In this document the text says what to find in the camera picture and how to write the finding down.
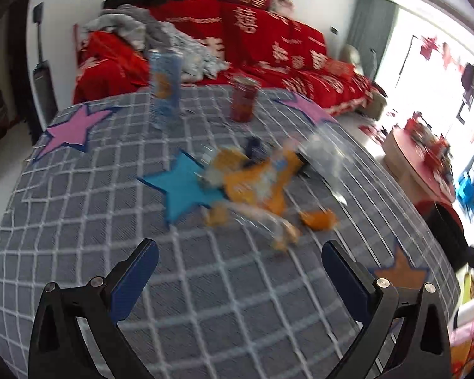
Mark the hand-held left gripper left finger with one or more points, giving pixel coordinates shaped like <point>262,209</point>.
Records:
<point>136,272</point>

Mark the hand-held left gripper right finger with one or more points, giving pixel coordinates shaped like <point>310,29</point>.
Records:
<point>345,280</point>

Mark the black trash bin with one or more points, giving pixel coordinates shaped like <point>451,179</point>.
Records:
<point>446,237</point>

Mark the orange peel piece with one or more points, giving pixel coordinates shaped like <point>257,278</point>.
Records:
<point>286,239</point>
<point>318,221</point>
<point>217,216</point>

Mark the clear plastic bag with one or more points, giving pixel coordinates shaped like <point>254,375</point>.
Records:
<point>331,158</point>

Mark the orange snack packet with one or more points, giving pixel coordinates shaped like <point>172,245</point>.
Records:
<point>260,181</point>

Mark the blue plastic stool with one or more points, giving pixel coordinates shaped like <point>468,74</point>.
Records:
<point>472,189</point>

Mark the red stool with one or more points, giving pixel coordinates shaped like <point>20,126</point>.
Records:
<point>430,207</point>

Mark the grey checked star tablecloth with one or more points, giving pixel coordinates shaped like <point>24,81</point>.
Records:
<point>229,304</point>

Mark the round red coffee table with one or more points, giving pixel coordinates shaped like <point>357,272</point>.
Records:
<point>414,166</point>

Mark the cluster of bottles and boxes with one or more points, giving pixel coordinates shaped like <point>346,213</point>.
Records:
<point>430,142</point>

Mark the red floor mat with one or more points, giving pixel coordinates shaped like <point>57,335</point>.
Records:
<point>373,133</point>

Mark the tall blue drink can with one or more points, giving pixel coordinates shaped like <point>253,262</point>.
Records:
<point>165,87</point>

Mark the beige armchair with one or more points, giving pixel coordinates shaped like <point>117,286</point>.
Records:
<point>363,87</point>

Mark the row of hanging clothes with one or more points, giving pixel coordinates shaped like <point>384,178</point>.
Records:
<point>458,63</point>

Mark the red drink can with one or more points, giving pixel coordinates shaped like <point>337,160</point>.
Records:
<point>244,100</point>

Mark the upright vacuum cleaner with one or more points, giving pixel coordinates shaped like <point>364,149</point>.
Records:
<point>45,83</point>

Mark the small red embroidered cushion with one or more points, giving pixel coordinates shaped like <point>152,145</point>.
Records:
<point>341,68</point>

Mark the floor lamp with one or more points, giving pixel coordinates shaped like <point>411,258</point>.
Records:
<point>373,63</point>

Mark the pale blue printed blanket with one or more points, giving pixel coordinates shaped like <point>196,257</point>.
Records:
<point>197,57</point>

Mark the grey garment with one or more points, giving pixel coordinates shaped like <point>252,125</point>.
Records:
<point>130,27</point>

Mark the red printed sofa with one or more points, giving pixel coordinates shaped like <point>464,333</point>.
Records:
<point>268,43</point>

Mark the grey-green curtain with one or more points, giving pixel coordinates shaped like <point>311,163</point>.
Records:
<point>371,27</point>

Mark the white patterned cushion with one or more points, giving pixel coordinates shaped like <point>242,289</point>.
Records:
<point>282,3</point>

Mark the small wall switch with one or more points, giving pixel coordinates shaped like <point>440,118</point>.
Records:
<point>333,30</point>

